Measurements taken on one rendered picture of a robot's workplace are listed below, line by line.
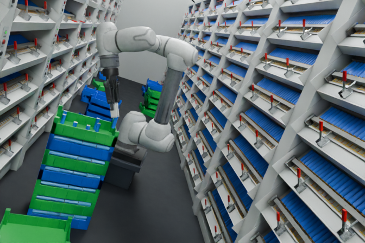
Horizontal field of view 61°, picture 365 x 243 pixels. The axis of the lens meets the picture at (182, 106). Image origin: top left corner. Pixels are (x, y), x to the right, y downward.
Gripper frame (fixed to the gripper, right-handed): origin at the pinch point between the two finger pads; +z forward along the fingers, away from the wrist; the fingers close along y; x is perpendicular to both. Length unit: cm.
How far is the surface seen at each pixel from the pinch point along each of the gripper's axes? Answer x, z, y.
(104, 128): 13.3, 10.9, 13.5
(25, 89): 49, -13, 1
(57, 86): 86, -13, 81
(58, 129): 21.3, 6.2, -14.5
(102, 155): 7.2, 21.7, -3.2
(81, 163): 16.2, 24.2, -7.3
